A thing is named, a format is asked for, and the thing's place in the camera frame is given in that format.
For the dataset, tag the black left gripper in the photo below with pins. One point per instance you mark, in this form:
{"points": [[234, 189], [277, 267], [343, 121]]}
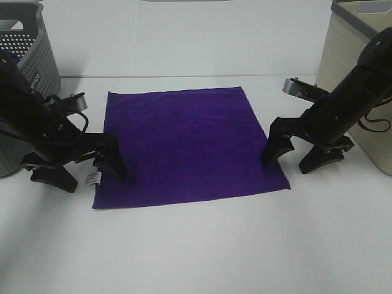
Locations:
{"points": [[56, 142]]}

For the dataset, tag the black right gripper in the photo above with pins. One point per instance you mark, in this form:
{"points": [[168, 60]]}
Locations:
{"points": [[324, 125]]}

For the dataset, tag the purple towel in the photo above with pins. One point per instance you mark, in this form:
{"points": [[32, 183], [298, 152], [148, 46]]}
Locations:
{"points": [[185, 146]]}

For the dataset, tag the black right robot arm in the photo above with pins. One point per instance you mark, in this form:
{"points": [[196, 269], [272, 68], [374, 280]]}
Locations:
{"points": [[368, 84]]}

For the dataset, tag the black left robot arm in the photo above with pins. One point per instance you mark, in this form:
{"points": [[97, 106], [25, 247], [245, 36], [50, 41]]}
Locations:
{"points": [[19, 101]]}

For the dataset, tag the beige storage bin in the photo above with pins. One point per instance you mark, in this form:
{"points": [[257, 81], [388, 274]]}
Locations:
{"points": [[357, 54]]}

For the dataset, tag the grey perforated laundry basket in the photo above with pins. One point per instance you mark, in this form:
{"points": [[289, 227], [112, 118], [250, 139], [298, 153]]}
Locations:
{"points": [[31, 50]]}

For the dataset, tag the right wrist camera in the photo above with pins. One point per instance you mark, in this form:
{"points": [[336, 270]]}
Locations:
{"points": [[302, 90]]}

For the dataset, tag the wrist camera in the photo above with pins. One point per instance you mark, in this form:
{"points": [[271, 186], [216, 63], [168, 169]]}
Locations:
{"points": [[69, 105], [302, 90]]}

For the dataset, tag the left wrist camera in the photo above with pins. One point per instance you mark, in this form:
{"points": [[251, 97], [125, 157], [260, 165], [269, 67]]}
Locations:
{"points": [[69, 105]]}

